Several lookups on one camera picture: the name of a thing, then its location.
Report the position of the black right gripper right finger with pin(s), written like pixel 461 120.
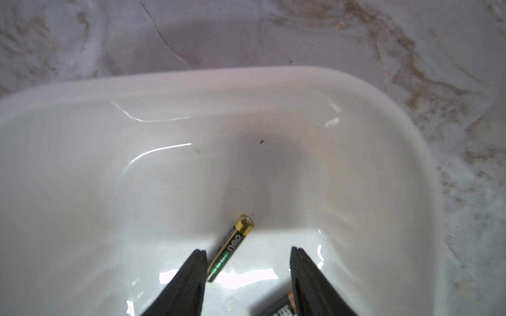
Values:
pixel 313 293

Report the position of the black battery in tray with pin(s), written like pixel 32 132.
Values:
pixel 285 306

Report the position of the white plastic storage tray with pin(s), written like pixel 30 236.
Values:
pixel 108 185

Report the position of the black gold green battery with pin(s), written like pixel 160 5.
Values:
pixel 229 246

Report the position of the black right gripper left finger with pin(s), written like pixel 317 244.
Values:
pixel 184 294

